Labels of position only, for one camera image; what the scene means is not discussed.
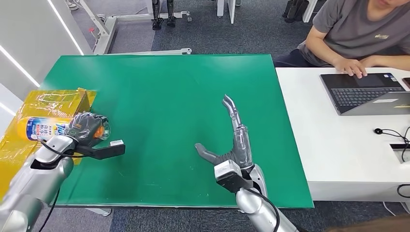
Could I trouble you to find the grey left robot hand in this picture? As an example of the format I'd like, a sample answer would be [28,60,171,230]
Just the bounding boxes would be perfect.
[64,112,108,148]

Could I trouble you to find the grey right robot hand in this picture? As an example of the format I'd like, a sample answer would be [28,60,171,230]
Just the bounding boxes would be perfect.
[194,94,255,171]

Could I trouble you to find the person's left hand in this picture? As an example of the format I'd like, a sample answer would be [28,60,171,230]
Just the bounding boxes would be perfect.
[359,56,380,69]

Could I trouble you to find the person's right hand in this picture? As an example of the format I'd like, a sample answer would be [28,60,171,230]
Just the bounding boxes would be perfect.
[334,58,368,80]

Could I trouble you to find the orange liquid plastic bottle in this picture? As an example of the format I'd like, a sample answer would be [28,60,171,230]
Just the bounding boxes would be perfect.
[16,116,111,142]

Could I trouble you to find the dark grey laptop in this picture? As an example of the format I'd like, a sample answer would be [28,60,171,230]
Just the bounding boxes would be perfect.
[320,72,410,116]

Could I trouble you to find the person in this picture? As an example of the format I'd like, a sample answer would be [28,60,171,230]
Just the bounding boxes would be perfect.
[273,0,410,81]

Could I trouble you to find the yellow taped cardboard box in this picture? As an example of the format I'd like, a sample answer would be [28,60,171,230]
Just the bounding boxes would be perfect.
[0,88,97,203]

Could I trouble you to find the white slanted table leg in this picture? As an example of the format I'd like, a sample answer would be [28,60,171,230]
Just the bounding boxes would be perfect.
[301,0,319,23]

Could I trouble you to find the black equipment pile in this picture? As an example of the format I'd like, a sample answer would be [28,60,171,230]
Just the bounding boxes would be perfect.
[282,0,310,24]

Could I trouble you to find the white desk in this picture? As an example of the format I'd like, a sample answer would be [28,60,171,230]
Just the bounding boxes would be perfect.
[275,67,410,203]

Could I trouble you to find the green table mat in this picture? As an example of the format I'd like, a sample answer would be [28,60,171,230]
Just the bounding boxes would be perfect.
[40,54,315,209]

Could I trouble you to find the white furniture leg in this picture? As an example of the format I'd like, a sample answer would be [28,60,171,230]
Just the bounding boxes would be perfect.
[217,0,237,25]

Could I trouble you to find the black robot legs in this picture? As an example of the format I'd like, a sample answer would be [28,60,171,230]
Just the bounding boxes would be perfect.
[151,0,177,31]

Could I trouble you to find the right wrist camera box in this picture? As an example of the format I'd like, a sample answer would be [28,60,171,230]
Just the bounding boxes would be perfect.
[214,159,254,194]

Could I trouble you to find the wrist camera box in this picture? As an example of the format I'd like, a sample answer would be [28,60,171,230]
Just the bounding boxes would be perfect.
[75,139,126,161]
[214,159,254,194]

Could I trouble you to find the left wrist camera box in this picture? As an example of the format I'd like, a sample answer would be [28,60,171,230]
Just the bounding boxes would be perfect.
[75,139,126,161]

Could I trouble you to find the black cable with round puck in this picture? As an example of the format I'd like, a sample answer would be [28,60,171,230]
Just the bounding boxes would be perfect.
[374,127,410,163]

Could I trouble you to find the white metal stand frame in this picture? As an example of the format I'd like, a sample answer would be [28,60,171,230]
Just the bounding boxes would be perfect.
[76,0,193,56]

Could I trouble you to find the black looped cable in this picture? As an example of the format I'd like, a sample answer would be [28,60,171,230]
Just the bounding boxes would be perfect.
[396,184,410,199]

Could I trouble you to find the thin white cable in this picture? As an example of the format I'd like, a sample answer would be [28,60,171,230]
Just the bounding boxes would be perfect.
[382,202,396,217]

